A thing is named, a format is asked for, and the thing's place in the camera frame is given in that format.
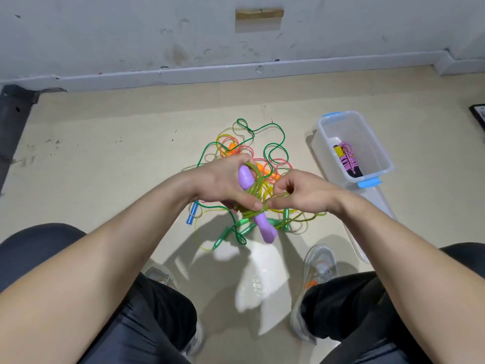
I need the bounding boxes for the clear plastic box lid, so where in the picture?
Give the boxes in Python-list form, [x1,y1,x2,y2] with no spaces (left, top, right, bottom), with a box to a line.
[343,181,399,264]

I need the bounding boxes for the pink rope with black-yellow handles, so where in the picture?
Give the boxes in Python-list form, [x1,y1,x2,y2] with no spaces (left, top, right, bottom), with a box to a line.
[333,142,365,179]

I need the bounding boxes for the person's left forearm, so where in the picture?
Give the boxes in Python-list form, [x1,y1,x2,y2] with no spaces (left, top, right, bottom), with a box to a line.
[0,178,198,364]

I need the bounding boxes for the grey right shoe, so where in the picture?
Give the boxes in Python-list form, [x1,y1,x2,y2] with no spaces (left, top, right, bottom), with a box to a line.
[289,244,338,346]

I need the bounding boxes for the grey shoe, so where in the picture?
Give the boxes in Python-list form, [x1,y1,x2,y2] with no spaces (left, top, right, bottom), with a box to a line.
[289,244,338,346]
[142,259,204,357]

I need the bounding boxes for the pile of colourful jump ropes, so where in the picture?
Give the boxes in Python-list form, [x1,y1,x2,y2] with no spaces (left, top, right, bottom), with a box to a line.
[182,117,328,251]

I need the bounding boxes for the small wooden wall block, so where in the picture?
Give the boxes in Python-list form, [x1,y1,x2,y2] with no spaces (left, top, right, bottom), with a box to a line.
[235,7,285,21]

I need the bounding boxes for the purple-handled green skipping rope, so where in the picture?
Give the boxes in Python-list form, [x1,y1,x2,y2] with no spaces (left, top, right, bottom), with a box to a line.
[236,163,328,246]

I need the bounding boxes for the grey left shoe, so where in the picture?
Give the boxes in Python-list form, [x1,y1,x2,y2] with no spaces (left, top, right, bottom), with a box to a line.
[142,259,204,357]

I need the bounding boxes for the black metal rack frame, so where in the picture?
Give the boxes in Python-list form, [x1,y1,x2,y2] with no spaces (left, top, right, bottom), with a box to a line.
[0,84,40,196]

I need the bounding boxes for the black shorts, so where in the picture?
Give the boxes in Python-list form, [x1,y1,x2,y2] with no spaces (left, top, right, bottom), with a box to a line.
[0,223,485,364]

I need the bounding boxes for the person's right hand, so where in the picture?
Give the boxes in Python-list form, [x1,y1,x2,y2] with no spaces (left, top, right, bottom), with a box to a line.
[264,169,357,218]

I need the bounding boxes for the person's left hand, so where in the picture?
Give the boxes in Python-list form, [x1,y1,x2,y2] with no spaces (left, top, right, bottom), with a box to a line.
[182,154,265,213]

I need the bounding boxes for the person's right forearm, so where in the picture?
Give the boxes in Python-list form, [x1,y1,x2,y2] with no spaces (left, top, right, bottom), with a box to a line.
[337,192,485,364]

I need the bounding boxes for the clear storage box blue latches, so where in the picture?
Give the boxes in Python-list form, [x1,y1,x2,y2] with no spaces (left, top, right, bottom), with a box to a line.
[311,110,395,188]

